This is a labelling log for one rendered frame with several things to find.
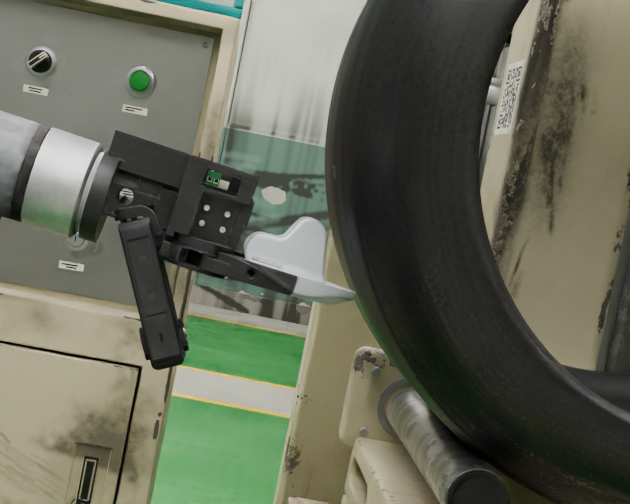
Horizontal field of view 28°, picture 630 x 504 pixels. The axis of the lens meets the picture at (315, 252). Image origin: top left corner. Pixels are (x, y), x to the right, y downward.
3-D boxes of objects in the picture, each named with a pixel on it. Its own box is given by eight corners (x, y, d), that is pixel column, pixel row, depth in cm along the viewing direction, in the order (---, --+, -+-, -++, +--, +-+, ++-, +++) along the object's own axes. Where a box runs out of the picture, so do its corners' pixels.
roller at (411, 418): (435, 390, 121) (425, 435, 122) (390, 380, 121) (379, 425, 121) (518, 479, 87) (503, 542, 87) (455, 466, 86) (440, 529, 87)
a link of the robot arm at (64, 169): (14, 224, 91) (32, 220, 99) (75, 244, 91) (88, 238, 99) (45, 125, 90) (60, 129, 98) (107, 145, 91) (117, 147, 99)
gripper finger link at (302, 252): (378, 240, 93) (259, 201, 92) (353, 315, 93) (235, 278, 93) (373, 238, 96) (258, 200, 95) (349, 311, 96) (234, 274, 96)
